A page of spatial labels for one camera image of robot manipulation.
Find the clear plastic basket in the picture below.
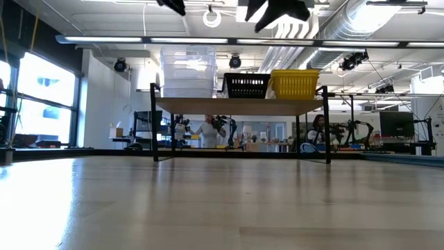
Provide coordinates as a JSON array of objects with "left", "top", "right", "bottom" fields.
[
  {"left": 162, "top": 67, "right": 216, "bottom": 99},
  {"left": 160, "top": 44, "right": 218, "bottom": 79},
  {"left": 160, "top": 55, "right": 217, "bottom": 90}
]

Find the wooden shelf with black legs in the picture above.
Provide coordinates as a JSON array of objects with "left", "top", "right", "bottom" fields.
[{"left": 148, "top": 82, "right": 332, "bottom": 165}]

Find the black ceiling spotlight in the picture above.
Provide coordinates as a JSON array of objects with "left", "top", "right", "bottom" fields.
[
  {"left": 113, "top": 58, "right": 128, "bottom": 73},
  {"left": 228, "top": 54, "right": 243, "bottom": 69}
]

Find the long ceiling light bar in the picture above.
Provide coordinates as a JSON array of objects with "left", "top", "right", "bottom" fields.
[{"left": 55, "top": 34, "right": 444, "bottom": 49}]

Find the black track light cluster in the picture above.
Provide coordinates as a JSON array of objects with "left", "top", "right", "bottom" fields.
[{"left": 339, "top": 50, "right": 370, "bottom": 72}]

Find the black computer monitor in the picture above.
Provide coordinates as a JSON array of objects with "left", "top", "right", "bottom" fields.
[
  {"left": 133, "top": 110, "right": 163, "bottom": 133},
  {"left": 379, "top": 110, "right": 416, "bottom": 139}
]

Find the person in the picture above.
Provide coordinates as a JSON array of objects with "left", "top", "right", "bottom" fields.
[
  {"left": 189, "top": 114, "right": 227, "bottom": 149},
  {"left": 307, "top": 114, "right": 336, "bottom": 153}
]

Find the large window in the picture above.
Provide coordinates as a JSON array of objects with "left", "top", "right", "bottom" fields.
[{"left": 0, "top": 51, "right": 83, "bottom": 147}]

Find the black equipment stand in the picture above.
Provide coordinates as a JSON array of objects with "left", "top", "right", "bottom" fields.
[{"left": 412, "top": 117, "right": 437, "bottom": 156}]

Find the white cable coil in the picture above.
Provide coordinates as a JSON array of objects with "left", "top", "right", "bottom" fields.
[{"left": 203, "top": 8, "right": 223, "bottom": 28}]

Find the silver ventilation duct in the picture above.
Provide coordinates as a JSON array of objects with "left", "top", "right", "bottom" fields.
[{"left": 259, "top": 0, "right": 410, "bottom": 70}]

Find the black aluminium table frame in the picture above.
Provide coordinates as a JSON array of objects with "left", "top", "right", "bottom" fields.
[{"left": 0, "top": 147, "right": 444, "bottom": 168}]

